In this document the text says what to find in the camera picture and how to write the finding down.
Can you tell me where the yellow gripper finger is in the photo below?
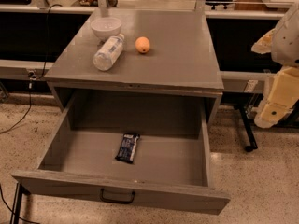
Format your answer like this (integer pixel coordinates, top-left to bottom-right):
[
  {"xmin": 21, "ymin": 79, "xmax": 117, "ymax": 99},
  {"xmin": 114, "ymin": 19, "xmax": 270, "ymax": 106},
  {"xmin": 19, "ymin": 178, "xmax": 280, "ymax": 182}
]
[
  {"xmin": 251, "ymin": 29, "xmax": 275, "ymax": 54},
  {"xmin": 254, "ymin": 100, "xmax": 291, "ymax": 128}
]

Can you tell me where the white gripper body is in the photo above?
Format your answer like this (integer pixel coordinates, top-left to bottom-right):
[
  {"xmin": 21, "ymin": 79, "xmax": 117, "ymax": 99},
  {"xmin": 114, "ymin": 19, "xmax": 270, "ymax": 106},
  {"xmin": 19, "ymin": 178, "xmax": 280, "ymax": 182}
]
[{"xmin": 265, "ymin": 66, "xmax": 299, "ymax": 110}]

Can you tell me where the dark blue rxbar wrapper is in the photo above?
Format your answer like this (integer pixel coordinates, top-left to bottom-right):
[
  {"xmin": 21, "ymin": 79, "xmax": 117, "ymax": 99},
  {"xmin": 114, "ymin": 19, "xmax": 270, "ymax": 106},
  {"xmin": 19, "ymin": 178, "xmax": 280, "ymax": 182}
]
[{"xmin": 115, "ymin": 133, "xmax": 140, "ymax": 164}]

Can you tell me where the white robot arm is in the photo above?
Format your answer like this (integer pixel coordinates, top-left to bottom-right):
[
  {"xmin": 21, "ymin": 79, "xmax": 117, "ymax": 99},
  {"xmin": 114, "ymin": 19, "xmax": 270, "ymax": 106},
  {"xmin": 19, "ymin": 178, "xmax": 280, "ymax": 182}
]
[{"xmin": 251, "ymin": 3, "xmax": 299, "ymax": 128}]

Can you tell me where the grey cabinet counter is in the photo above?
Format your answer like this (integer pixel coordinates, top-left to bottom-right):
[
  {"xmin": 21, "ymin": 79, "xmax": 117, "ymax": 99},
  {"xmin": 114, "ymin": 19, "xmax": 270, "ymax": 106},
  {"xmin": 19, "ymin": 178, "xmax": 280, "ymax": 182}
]
[{"xmin": 45, "ymin": 8, "xmax": 223, "ymax": 119}]

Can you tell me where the grey open drawer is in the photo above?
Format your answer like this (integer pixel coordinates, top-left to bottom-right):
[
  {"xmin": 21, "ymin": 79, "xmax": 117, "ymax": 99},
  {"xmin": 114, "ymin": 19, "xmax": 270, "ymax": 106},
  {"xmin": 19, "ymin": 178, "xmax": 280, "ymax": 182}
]
[{"xmin": 13, "ymin": 90, "xmax": 230, "ymax": 215}]

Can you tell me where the black stand leg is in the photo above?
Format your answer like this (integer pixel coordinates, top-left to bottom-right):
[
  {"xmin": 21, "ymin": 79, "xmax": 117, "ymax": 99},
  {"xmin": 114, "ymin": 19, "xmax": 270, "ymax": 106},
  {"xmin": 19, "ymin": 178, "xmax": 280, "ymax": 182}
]
[{"xmin": 235, "ymin": 104, "xmax": 258, "ymax": 152}]

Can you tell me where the orange fruit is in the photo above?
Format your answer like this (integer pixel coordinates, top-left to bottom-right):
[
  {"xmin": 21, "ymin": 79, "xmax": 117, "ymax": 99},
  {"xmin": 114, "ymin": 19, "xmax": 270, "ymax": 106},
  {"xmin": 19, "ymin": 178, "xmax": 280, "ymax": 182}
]
[{"xmin": 135, "ymin": 36, "xmax": 150, "ymax": 54}]

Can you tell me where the clear plastic water bottle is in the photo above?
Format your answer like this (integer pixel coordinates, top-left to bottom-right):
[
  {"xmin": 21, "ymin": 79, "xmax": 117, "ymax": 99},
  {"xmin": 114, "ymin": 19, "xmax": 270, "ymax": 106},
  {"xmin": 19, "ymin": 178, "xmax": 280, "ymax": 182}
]
[{"xmin": 93, "ymin": 34, "xmax": 124, "ymax": 71}]

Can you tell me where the white ceramic bowl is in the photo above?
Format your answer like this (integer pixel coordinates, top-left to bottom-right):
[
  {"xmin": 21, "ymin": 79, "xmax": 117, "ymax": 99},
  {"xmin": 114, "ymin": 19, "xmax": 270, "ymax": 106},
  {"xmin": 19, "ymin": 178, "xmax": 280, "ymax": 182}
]
[{"xmin": 91, "ymin": 17, "xmax": 122, "ymax": 40}]

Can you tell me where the black metal cabinet leg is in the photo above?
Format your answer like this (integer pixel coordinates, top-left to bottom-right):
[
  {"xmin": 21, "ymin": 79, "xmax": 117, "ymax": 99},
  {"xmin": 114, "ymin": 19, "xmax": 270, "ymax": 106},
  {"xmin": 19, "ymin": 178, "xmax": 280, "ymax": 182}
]
[{"xmin": 9, "ymin": 184, "xmax": 23, "ymax": 224}]

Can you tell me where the black drawer handle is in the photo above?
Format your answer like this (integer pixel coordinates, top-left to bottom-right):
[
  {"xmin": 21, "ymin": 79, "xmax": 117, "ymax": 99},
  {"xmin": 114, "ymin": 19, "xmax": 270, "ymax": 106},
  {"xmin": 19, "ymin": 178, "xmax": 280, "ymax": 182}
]
[{"xmin": 99, "ymin": 189, "xmax": 135, "ymax": 204}]

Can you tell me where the black cable on floor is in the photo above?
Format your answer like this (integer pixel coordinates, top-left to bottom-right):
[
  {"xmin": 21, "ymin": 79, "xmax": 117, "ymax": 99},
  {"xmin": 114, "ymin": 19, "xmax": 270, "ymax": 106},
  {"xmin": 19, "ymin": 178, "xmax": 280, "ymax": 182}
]
[{"xmin": 0, "ymin": 3, "xmax": 64, "ymax": 135}]

